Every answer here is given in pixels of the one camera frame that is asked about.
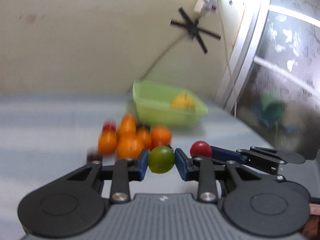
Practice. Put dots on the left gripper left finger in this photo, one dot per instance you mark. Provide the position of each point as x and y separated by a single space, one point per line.
77 202

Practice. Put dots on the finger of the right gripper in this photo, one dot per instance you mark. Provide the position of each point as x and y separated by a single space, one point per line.
264 159

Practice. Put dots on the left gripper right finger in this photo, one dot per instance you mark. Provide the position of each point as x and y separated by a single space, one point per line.
261 205

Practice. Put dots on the dark purple plum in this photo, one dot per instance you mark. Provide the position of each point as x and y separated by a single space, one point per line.
93 155

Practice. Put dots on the red cherry tomato front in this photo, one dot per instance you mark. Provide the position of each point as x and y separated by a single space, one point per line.
201 148

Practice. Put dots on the red cherry tomato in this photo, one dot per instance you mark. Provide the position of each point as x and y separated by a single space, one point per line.
156 144
201 148

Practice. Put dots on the large orange mandarin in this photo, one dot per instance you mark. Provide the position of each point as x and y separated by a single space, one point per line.
129 147

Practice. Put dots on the dark red tomato back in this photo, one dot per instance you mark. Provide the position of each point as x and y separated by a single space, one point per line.
109 125

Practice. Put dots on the orange tomato top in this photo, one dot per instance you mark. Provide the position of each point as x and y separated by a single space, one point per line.
127 126

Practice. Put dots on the small orange tomato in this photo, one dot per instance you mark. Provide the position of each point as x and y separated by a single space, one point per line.
144 135

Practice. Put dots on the green cherry tomato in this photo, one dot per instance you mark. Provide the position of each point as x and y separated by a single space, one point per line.
161 159

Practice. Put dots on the large yellow grapefruit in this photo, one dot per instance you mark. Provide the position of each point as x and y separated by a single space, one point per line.
183 101

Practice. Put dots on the light green plastic basin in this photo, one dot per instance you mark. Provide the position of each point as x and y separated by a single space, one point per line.
152 100

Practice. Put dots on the black tape cross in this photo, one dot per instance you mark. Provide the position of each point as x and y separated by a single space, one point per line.
193 30

